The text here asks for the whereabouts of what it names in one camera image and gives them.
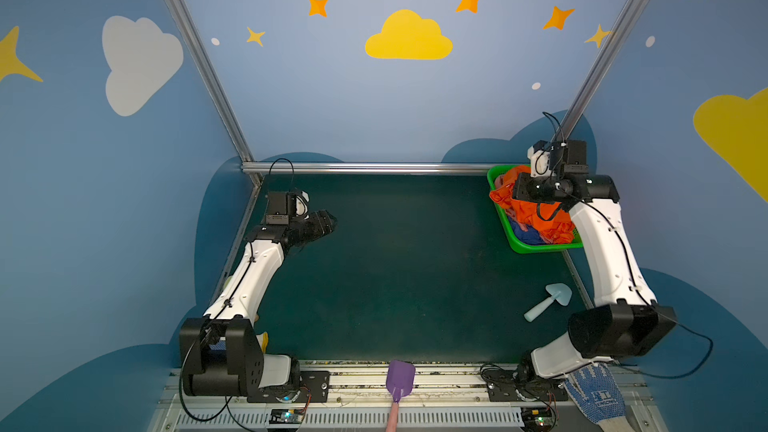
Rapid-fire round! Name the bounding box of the upright aluminium post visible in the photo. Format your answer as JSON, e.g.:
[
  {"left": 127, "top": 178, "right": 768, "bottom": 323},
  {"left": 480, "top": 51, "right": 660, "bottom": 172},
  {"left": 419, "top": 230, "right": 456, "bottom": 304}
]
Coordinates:
[
  {"left": 552, "top": 0, "right": 650, "bottom": 141},
  {"left": 164, "top": 0, "right": 253, "bottom": 162}
]

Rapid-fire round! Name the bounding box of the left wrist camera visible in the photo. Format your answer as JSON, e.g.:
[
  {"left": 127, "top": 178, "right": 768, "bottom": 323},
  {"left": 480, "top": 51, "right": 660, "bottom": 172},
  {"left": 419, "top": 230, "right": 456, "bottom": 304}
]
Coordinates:
[{"left": 264, "top": 191, "right": 309, "bottom": 225}]

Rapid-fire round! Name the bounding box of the blue t shirt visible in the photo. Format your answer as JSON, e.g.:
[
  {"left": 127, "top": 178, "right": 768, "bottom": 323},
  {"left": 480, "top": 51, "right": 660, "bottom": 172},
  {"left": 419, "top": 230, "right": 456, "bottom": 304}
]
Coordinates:
[{"left": 508, "top": 218, "right": 550, "bottom": 246}]

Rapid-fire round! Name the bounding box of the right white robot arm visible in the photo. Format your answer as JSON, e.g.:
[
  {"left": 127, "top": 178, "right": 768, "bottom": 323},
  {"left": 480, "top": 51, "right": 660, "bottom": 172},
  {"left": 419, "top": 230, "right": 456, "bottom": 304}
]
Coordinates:
[{"left": 513, "top": 173, "right": 677, "bottom": 379}]

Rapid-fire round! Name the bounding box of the left side aluminium rail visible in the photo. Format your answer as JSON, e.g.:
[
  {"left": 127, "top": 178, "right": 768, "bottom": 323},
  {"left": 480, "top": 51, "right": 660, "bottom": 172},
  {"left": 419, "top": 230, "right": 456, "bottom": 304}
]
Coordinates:
[{"left": 210, "top": 172, "right": 264, "bottom": 305}]

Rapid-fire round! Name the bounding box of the horizontal aluminium frame rail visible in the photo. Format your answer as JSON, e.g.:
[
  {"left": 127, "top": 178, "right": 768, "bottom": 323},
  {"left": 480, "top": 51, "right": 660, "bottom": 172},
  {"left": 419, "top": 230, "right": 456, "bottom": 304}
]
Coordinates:
[{"left": 241, "top": 160, "right": 495, "bottom": 176}]

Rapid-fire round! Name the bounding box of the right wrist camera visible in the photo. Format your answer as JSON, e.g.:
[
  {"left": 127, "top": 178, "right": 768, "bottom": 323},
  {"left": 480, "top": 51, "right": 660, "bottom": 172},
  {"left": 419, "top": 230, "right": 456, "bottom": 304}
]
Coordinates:
[{"left": 527, "top": 140, "right": 589, "bottom": 177}]

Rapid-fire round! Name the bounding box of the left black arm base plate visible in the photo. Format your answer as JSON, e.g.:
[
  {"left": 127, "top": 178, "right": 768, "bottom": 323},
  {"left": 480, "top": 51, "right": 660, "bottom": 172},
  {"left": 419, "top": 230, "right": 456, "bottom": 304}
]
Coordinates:
[{"left": 247, "top": 370, "right": 331, "bottom": 404}]

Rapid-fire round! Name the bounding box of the right side aluminium rail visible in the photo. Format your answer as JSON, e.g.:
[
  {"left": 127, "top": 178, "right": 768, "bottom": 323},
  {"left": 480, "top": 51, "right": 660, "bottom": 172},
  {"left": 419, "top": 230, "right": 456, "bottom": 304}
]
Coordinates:
[{"left": 561, "top": 251, "right": 594, "bottom": 309}]

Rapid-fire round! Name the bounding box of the right green circuit board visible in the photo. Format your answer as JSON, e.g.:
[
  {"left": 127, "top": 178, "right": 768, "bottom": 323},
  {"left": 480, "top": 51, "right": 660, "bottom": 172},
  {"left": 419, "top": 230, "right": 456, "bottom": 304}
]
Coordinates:
[{"left": 521, "top": 408, "right": 557, "bottom": 432}]

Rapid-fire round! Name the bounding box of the green circuit board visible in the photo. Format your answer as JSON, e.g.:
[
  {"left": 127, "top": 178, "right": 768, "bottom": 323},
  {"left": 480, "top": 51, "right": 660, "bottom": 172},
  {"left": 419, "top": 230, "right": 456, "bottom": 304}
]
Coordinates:
[
  {"left": 521, "top": 408, "right": 557, "bottom": 432},
  {"left": 269, "top": 409, "right": 305, "bottom": 426}
]

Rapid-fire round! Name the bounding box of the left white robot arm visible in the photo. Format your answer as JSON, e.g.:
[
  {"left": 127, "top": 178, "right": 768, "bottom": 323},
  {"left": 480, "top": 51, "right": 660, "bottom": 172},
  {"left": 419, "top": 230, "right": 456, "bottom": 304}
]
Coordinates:
[{"left": 179, "top": 210, "right": 337, "bottom": 402}]

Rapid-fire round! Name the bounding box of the right blue dotted glove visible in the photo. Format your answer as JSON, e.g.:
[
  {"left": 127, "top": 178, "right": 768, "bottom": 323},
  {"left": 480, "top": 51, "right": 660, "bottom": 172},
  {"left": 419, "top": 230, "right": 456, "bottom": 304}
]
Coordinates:
[{"left": 564, "top": 363, "right": 632, "bottom": 431}]

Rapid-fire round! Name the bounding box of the right upright aluminium post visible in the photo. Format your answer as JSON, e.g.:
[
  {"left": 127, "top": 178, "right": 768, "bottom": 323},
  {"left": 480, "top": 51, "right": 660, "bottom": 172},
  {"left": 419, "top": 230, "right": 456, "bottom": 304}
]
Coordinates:
[{"left": 552, "top": 0, "right": 650, "bottom": 141}]

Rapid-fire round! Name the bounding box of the green plastic basket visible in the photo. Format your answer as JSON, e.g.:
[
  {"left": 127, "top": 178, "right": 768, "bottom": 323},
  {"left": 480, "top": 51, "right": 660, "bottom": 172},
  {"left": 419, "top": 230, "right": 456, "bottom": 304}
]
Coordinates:
[{"left": 486, "top": 163, "right": 584, "bottom": 254}]

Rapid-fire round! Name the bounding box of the purple toy shovel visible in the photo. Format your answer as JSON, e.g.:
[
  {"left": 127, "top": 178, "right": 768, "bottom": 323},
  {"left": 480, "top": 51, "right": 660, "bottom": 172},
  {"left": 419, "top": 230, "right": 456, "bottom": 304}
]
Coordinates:
[{"left": 385, "top": 360, "right": 416, "bottom": 432}]

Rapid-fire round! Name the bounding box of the light blue toy shovel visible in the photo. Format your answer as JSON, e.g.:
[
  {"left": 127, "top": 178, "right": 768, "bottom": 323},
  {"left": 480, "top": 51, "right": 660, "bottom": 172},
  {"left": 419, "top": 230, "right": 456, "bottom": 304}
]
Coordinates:
[{"left": 524, "top": 283, "right": 572, "bottom": 322}]

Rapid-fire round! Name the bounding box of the orange t shirt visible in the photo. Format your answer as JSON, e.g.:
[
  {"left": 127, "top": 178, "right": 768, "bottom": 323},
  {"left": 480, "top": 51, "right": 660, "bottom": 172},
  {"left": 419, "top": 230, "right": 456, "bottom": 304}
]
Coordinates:
[{"left": 488, "top": 165, "right": 577, "bottom": 245}]

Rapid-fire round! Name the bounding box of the left green circuit board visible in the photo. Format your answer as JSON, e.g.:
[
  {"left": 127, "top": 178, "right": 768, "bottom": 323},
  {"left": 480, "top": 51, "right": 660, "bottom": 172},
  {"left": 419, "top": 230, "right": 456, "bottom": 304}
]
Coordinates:
[{"left": 269, "top": 409, "right": 305, "bottom": 426}]

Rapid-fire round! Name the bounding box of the left upright aluminium post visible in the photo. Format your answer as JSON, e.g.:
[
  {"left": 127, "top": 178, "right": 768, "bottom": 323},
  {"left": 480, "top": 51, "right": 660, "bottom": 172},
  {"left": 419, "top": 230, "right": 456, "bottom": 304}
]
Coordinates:
[{"left": 164, "top": 0, "right": 253, "bottom": 162}]

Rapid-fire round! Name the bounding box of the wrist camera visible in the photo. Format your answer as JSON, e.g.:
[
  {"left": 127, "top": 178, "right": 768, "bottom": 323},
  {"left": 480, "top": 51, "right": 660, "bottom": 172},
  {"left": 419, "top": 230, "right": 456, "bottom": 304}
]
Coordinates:
[
  {"left": 527, "top": 140, "right": 589, "bottom": 177},
  {"left": 264, "top": 191, "right": 309, "bottom": 225}
]

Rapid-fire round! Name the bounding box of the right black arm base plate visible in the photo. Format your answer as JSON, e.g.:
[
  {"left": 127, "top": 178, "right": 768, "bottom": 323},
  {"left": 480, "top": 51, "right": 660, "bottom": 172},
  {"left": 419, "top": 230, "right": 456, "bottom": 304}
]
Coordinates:
[{"left": 479, "top": 363, "right": 568, "bottom": 404}]

